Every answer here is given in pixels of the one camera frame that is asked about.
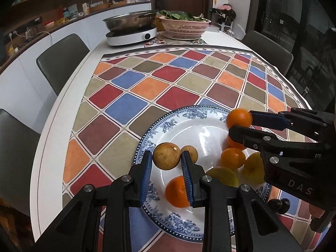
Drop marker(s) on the small white box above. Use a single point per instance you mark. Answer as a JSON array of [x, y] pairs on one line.
[[215, 29]]

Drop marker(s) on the black cart with pink cloth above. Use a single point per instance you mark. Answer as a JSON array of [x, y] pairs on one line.
[[224, 13]]

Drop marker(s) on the pink plastic basket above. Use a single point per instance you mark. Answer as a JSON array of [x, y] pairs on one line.
[[183, 29]]

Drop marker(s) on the green pear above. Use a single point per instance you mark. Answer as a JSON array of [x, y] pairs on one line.
[[223, 176]]

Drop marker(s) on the blue-rimmed white plate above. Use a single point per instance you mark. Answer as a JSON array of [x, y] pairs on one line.
[[207, 134]]

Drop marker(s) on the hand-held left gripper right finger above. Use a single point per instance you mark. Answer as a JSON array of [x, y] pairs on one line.
[[187, 178]]

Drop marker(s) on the brown kiwi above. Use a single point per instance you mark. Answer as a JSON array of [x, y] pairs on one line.
[[166, 156], [193, 153]]

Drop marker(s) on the black glass sliding door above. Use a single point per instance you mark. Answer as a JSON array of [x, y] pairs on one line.
[[294, 31]]

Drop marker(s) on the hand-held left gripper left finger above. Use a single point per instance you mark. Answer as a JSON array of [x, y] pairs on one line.
[[145, 181]]

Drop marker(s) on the person's right hand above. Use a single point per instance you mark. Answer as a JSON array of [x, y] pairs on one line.
[[315, 211]]

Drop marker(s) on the grey dining chair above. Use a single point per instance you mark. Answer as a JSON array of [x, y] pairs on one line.
[[15, 157], [267, 47], [63, 60]]

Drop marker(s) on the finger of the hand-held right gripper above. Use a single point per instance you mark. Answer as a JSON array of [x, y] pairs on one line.
[[265, 119], [252, 136]]

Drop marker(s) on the green leafy vegetables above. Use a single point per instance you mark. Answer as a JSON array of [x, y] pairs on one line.
[[181, 15]]

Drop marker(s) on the white induction cooker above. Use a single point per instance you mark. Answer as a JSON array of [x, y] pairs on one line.
[[131, 38]]

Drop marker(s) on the steel pot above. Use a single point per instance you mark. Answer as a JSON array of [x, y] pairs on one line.
[[128, 21]]

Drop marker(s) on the orange tangerine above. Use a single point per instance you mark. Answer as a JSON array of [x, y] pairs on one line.
[[232, 145], [239, 118], [176, 191], [232, 158]]

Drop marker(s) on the large yellow pear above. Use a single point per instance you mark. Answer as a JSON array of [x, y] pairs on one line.
[[253, 168]]

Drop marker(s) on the white counter cabinet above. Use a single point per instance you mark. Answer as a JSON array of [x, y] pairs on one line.
[[26, 78]]

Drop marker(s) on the patterned placemat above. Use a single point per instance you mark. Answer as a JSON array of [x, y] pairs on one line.
[[157, 42]]

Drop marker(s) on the colourful checkered tablecloth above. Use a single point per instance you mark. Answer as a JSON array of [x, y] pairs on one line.
[[126, 107]]

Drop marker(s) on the black box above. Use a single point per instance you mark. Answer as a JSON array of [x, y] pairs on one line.
[[117, 0]]

